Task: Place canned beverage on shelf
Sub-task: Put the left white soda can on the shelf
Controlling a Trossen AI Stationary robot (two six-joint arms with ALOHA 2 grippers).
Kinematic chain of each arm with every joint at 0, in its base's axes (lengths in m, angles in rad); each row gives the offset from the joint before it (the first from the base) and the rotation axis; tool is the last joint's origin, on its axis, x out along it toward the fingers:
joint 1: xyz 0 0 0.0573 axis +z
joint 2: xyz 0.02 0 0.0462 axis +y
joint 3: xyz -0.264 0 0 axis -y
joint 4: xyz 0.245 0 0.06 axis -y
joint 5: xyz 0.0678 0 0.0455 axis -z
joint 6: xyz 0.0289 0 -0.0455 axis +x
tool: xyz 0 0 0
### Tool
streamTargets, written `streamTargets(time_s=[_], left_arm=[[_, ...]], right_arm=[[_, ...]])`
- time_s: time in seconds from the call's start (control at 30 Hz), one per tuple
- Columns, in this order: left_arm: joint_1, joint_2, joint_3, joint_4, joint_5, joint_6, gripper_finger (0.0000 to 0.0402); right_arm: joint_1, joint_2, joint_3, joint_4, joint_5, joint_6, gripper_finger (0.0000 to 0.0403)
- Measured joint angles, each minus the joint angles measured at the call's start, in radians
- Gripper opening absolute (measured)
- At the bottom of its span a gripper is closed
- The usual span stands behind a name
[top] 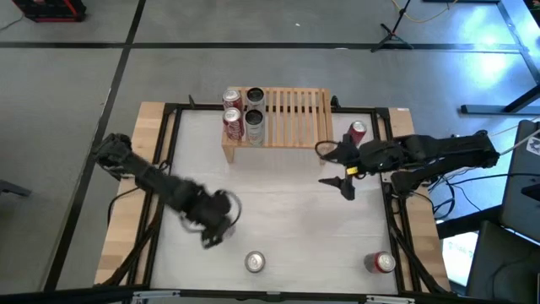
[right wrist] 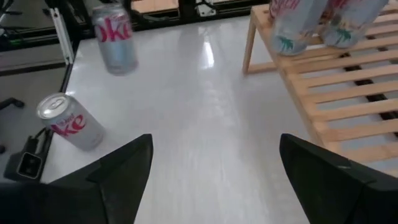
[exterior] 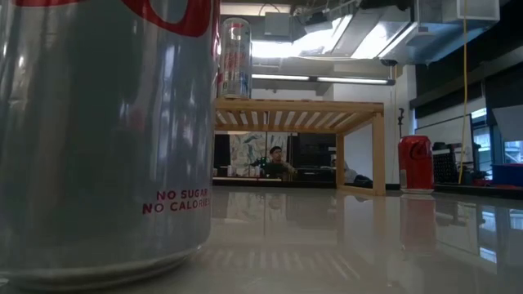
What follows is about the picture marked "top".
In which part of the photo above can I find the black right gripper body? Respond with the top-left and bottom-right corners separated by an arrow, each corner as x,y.
343,138 -> 405,176

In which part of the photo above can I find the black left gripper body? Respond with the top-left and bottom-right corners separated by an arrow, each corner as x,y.
181,187 -> 237,242

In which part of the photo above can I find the silver beverage can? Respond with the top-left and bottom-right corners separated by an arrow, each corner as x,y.
244,251 -> 267,274
246,86 -> 267,111
244,108 -> 267,147

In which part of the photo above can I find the red beverage can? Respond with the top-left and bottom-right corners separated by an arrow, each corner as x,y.
222,88 -> 245,111
364,250 -> 397,274
222,106 -> 246,142
347,120 -> 368,147

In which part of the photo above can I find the wooden slatted shelf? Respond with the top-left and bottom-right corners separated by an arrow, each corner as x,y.
221,86 -> 336,166

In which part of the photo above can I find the black desk foot bar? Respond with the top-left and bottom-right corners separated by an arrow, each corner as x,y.
435,204 -> 505,240

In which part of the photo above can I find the black tripod stand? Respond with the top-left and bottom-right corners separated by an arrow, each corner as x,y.
370,0 -> 417,54

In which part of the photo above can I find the white printed sheet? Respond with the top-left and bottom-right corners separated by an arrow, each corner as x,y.
440,231 -> 480,288

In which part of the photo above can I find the grey equipment case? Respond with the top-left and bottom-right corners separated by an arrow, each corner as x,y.
499,120 -> 540,246

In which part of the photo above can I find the grey chair base leg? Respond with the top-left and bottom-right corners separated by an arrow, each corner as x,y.
0,179 -> 33,199

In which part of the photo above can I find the red and black crate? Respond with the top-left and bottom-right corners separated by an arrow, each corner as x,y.
11,0 -> 88,23

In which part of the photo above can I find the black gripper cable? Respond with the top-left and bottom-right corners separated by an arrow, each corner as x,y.
314,139 -> 341,160

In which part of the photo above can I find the black cable bundle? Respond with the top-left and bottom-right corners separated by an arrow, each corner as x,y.
415,176 -> 459,223

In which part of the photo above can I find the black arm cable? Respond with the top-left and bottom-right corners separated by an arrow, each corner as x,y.
105,185 -> 143,227

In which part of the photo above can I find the black desk leg frame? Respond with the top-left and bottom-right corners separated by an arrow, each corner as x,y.
459,0 -> 540,116

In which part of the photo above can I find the yellow floor cable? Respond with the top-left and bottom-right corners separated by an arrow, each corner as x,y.
390,0 -> 459,24

